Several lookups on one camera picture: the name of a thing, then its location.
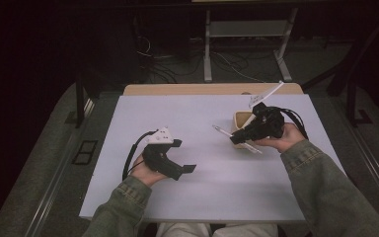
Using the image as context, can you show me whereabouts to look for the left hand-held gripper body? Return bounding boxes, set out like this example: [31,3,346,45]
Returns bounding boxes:
[141,126,184,182]

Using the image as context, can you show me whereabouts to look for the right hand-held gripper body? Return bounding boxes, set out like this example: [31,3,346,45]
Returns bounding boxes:
[241,80,286,141]

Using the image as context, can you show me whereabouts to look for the clear plastic pen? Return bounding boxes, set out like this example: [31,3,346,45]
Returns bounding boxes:
[211,123,264,155]

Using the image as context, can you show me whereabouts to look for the beige square cup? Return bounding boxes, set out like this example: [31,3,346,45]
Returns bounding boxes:
[231,110,262,150]

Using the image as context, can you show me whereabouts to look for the person's left hand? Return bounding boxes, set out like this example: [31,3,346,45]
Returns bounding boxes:
[131,153,169,189]

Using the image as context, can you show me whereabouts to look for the person's right hand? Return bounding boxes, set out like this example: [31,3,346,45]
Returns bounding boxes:
[253,121,307,154]

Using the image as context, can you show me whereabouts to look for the wooden table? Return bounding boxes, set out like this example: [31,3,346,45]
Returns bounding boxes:
[122,82,305,97]

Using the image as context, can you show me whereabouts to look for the person's light grey trousers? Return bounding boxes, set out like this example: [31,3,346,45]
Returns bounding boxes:
[155,222,279,237]

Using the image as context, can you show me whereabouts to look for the white metal stand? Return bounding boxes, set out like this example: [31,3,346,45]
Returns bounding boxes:
[203,8,299,83]

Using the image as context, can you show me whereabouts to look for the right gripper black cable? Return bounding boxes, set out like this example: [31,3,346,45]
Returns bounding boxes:
[273,106,310,141]

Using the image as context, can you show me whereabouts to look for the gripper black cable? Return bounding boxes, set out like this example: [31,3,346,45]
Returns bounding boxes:
[273,106,310,141]
[121,129,159,182]

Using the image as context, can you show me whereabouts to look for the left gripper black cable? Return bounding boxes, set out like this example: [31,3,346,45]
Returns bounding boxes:
[121,129,159,182]

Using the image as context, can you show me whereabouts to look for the black floor socket frame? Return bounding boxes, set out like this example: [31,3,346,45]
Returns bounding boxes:
[71,139,99,166]

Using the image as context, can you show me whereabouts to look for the tangle of floor cables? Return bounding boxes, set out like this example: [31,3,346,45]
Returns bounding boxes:
[133,34,267,84]

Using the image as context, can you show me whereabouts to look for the metal floor rail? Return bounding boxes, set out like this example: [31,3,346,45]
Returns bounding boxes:
[24,98,97,237]
[330,98,379,211]

